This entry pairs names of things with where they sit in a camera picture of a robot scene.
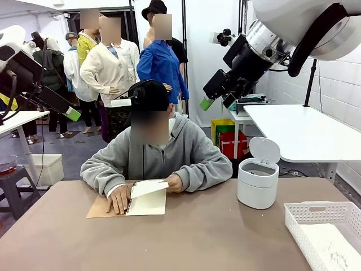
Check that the yellow bag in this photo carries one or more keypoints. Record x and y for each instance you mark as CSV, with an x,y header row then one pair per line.
x,y
218,124

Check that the red plastic crate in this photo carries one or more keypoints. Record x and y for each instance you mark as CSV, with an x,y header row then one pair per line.
x,y
229,144

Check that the spiral notebook brown cover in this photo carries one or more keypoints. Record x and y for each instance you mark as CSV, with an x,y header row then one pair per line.
x,y
149,204

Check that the mannequin in white shirt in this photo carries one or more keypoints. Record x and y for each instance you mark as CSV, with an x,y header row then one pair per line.
x,y
72,70

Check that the white plastic floor crate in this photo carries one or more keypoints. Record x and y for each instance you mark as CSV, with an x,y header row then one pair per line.
x,y
50,169

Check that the flat white paper sheet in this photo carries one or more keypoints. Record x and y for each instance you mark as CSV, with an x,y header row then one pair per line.
x,y
330,248

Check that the grey plastic stool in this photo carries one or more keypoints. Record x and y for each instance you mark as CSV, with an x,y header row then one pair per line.
x,y
14,183

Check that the clear bowl with red liquid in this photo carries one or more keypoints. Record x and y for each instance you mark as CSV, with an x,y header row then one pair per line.
x,y
7,163

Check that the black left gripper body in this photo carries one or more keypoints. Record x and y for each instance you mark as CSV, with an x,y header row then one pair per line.
x,y
22,69

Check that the small white side table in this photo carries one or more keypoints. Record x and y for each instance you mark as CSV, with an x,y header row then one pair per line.
x,y
238,120

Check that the person's left hand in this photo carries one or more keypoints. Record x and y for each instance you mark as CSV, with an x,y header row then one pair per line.
x,y
175,185

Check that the black green-tipped left gripper finger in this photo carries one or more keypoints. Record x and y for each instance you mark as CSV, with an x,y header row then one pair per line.
x,y
53,98
34,102

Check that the black bucket hat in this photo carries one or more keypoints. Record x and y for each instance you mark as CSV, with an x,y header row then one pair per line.
x,y
153,8

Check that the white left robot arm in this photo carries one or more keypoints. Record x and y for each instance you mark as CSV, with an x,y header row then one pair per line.
x,y
11,36

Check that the white lidded trash bin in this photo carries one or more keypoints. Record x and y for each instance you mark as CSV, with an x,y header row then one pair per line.
x,y
258,183

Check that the white face mask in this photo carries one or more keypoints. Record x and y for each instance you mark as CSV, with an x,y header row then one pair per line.
x,y
171,128

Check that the mannequin in yellow shirt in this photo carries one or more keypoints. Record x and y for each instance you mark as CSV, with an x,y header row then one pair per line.
x,y
83,48

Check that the person's left forearm grey sleeve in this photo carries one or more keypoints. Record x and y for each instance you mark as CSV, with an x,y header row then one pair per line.
x,y
208,173

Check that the white perforated plastic basket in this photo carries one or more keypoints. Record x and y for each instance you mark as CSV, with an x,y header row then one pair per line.
x,y
299,226

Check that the person's right hand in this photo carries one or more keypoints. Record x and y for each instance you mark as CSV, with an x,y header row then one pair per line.
x,y
119,200

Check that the white head-mounted camera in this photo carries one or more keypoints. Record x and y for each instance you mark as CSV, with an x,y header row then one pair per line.
x,y
121,103

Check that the mannequin in cream cardigan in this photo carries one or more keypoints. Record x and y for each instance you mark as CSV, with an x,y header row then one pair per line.
x,y
104,73

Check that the mannequin in blue shirt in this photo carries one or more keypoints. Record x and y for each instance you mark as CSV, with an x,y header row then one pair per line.
x,y
160,65

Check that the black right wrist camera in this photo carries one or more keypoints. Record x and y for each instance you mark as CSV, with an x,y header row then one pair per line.
x,y
225,36

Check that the person's right forearm grey sleeve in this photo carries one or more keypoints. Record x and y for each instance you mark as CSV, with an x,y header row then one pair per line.
x,y
94,175

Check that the green bag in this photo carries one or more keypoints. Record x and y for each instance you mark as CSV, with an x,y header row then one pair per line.
x,y
225,128

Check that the black light stand pole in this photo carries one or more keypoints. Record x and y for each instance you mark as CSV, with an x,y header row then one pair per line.
x,y
310,84

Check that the black baseball cap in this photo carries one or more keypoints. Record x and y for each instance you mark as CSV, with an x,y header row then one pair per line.
x,y
150,96

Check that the black green-tipped right gripper finger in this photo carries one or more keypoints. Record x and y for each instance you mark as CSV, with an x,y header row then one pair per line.
x,y
215,83
235,90

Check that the person in grey hoodie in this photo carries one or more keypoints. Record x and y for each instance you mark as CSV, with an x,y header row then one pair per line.
x,y
183,152

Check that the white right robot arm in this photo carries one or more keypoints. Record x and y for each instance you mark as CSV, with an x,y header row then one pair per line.
x,y
296,17

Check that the yellow hi-vis vest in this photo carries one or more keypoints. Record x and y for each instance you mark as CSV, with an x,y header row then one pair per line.
x,y
7,103

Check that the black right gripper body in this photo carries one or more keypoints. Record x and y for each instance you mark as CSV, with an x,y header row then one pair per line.
x,y
245,60

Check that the black backdrop stand pole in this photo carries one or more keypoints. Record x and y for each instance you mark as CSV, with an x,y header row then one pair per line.
x,y
184,22

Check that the teal cloth pile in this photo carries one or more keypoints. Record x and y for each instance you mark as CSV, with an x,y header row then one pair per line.
x,y
253,98

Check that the mannequin in dark green jacket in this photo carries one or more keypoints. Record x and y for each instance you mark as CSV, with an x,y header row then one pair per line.
x,y
52,67

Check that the large white desk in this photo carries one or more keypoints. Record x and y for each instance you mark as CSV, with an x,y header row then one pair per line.
x,y
299,132

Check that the mannequin in black t-shirt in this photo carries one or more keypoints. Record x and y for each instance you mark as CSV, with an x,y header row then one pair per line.
x,y
180,50

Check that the white desk with white leg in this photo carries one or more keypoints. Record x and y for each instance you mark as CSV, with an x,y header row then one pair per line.
x,y
19,120

